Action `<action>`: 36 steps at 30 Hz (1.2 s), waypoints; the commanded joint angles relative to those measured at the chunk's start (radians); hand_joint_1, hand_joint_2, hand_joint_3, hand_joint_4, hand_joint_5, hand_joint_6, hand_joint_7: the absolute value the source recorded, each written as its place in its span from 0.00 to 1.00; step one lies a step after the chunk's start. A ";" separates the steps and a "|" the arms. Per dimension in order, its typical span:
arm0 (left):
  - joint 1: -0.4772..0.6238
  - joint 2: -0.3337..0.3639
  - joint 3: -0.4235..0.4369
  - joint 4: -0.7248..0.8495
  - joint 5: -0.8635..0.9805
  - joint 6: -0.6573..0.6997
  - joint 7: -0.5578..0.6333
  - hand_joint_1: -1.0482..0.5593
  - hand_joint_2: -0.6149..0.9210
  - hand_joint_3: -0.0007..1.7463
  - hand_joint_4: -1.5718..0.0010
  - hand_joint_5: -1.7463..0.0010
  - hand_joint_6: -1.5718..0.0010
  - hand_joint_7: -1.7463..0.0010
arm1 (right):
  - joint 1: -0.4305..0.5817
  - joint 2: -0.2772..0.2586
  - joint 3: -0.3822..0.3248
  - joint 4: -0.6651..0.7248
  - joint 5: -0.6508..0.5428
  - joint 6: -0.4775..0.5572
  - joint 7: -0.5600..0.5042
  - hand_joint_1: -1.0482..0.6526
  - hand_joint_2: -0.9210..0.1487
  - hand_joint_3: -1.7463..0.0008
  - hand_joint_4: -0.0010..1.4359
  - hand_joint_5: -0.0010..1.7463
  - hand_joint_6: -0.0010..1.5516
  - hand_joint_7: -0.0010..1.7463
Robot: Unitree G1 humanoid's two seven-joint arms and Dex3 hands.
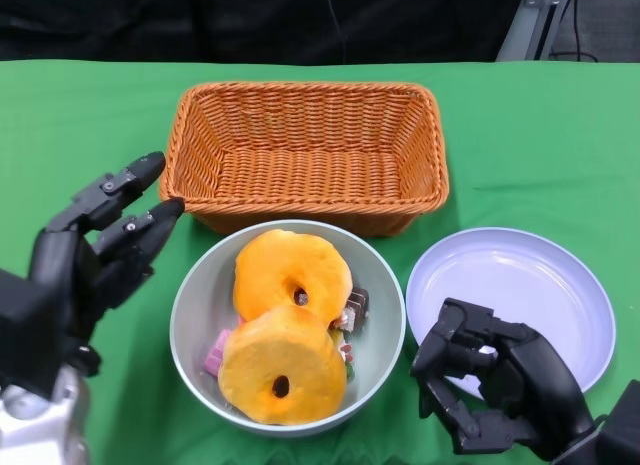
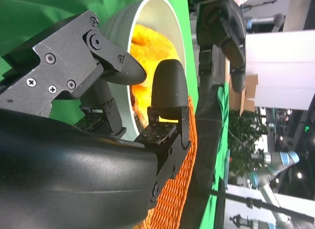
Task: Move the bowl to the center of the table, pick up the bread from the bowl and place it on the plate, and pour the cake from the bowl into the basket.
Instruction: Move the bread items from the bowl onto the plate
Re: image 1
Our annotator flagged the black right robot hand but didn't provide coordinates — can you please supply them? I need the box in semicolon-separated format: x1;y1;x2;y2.
410;297;596;461

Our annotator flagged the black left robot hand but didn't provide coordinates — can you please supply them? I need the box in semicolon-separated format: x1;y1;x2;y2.
27;151;186;346

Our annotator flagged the grey-green bowl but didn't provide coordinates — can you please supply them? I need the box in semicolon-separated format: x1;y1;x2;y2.
169;218;407;439

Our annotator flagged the orange bagel bread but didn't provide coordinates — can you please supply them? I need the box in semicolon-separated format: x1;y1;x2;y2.
217;304;348;427
232;228;354;327

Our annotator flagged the pale lavender plate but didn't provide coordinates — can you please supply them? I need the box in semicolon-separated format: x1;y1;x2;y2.
405;227;617;400

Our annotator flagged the pink cake slice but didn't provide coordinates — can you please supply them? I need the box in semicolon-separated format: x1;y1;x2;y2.
203;328;232;376

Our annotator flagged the chocolate cake slice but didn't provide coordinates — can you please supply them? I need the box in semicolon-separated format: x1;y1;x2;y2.
344;287;371;331

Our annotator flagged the orange wicker basket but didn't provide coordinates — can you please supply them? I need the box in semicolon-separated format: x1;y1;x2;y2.
158;81;450;238

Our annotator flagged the green tablecloth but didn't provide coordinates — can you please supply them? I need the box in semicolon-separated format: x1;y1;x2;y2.
0;58;640;465

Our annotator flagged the black backdrop cloth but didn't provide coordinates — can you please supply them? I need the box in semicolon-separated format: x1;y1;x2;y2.
0;0;531;65

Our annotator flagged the grey metal stand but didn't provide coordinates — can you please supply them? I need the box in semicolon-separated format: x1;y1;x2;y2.
496;0;576;62

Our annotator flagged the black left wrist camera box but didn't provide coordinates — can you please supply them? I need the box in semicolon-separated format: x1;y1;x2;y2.
0;268;70;400

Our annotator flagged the black floor cable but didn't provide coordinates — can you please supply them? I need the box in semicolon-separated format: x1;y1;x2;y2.
549;0;601;64

